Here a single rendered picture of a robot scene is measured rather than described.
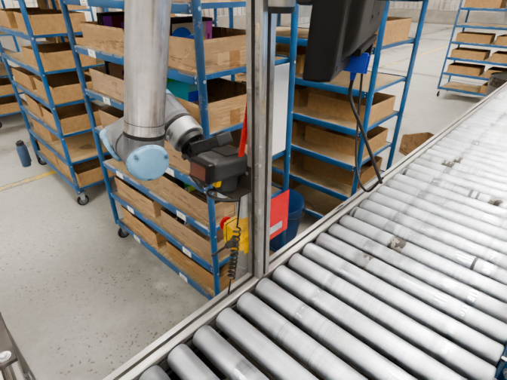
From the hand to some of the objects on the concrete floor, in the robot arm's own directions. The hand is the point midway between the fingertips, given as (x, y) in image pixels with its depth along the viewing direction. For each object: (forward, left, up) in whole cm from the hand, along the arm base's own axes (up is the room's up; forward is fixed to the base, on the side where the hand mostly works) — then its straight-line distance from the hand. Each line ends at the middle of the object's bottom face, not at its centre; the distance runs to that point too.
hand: (241, 194), depth 82 cm
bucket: (-47, +95, -94) cm, 141 cm away
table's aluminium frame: (-38, -95, -102) cm, 145 cm away
